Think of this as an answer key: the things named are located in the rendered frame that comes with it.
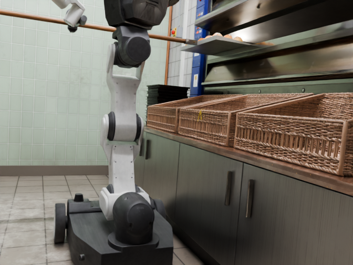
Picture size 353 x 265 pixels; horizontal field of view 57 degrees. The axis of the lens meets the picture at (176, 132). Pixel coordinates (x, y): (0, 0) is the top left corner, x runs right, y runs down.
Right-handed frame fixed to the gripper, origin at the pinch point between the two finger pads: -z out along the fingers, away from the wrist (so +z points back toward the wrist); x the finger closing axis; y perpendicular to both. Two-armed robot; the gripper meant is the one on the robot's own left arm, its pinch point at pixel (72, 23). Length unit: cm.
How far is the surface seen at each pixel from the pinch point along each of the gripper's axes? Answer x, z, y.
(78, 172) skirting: 116, -121, 17
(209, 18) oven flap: -20, -10, 95
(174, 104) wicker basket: 44, -30, 79
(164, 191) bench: 97, 28, 56
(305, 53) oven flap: 14, 71, 114
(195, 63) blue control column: 7, -53, 104
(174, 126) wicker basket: 58, 23, 61
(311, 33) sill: 4, 75, 112
